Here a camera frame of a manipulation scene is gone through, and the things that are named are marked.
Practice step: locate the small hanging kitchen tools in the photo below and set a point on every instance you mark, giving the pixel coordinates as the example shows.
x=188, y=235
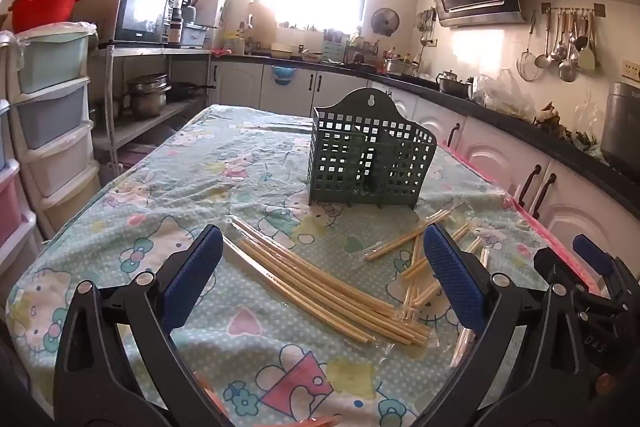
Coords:
x=426, y=27

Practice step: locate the bunch of chopsticks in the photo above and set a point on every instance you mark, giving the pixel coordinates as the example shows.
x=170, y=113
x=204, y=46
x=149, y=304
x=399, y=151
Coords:
x=320, y=287

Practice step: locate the steel pot with lid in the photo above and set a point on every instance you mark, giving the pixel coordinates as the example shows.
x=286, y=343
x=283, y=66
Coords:
x=452, y=84

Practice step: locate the large crumpled plastic bag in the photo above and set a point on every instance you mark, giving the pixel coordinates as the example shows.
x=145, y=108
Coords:
x=505, y=94

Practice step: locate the red plastic basin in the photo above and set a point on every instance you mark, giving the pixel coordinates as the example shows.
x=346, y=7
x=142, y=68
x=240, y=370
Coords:
x=42, y=9

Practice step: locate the printed cartoon tablecloth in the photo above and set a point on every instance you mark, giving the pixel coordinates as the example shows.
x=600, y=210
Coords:
x=175, y=187

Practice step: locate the yellow dish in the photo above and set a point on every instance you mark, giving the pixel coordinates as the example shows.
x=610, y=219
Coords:
x=281, y=51

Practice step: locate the steel cooking pot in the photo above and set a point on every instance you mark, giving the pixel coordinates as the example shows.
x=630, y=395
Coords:
x=400, y=67

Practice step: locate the black dish rack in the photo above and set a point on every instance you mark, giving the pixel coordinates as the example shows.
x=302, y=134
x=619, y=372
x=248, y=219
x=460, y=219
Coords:
x=357, y=56

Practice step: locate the pastel plastic drawer tower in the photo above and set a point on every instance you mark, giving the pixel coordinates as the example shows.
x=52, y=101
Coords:
x=10, y=207
x=55, y=107

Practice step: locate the black kitchen countertop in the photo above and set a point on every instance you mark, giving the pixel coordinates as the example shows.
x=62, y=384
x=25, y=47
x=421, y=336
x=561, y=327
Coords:
x=560, y=141

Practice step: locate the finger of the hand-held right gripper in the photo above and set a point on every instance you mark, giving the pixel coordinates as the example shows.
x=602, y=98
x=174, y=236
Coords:
x=557, y=264
x=595, y=254

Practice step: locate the brown lumpy produce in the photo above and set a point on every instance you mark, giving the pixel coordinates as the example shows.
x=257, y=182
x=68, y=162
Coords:
x=549, y=116

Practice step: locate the grey blue dish box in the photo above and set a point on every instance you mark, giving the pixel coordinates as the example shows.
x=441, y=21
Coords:
x=194, y=36

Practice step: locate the black blender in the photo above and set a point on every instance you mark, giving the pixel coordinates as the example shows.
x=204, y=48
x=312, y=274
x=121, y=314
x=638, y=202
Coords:
x=179, y=7

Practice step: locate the black microwave oven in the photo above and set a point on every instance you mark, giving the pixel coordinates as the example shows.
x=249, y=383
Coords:
x=140, y=12

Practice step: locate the wall power socket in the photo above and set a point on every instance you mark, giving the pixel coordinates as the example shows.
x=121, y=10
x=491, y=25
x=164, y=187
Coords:
x=631, y=69

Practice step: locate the green plastic utensil basket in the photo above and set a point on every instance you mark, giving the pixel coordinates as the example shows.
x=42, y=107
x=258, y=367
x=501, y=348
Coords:
x=340, y=157

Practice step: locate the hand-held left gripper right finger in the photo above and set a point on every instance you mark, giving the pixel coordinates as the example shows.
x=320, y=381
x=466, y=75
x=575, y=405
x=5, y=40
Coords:
x=452, y=277

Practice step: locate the black frying pan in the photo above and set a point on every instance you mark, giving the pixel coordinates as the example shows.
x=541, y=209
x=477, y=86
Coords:
x=187, y=91

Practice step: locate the grey rice cooker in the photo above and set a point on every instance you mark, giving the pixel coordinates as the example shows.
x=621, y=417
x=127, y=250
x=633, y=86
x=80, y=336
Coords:
x=622, y=127

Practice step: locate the blue hanging bowl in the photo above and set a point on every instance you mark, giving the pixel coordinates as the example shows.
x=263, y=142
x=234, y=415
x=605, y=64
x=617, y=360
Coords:
x=283, y=74

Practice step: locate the steel stock pot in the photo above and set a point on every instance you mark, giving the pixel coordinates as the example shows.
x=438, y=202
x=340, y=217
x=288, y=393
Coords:
x=146, y=97

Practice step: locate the teal small drawer organizer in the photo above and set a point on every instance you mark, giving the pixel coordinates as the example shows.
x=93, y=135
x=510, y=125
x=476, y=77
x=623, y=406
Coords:
x=336, y=47

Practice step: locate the white base cabinets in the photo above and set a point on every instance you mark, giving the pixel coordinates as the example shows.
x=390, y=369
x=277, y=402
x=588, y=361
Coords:
x=500, y=152

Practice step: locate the metal shelf rack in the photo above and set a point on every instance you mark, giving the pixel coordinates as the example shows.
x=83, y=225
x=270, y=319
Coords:
x=150, y=122

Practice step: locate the row of hanging ladles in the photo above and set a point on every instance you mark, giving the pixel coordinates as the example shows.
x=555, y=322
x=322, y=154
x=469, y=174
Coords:
x=567, y=42

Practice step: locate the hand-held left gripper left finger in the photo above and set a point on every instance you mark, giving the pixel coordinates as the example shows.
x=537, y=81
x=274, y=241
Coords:
x=195, y=272

